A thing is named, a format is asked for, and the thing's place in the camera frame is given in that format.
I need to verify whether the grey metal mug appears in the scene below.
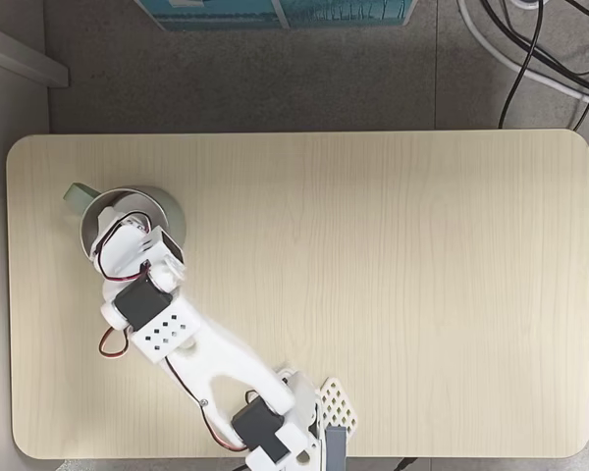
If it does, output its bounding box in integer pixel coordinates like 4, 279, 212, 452
61, 182, 187, 276

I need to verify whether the white furniture panel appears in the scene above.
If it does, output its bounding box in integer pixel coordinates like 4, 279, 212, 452
0, 22, 71, 90

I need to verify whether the blue printed box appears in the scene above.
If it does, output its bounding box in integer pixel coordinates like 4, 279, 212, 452
134, 0, 418, 32

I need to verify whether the grey table clamp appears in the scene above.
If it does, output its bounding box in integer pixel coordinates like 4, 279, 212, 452
325, 425, 348, 471

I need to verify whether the red black servo wire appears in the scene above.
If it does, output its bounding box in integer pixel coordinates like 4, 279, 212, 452
98, 325, 130, 359
163, 356, 249, 453

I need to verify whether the white floor cable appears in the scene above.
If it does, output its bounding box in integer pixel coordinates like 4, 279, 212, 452
457, 0, 589, 102

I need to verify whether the black floor cable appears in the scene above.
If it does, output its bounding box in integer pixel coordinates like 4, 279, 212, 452
498, 0, 544, 130
479, 0, 589, 93

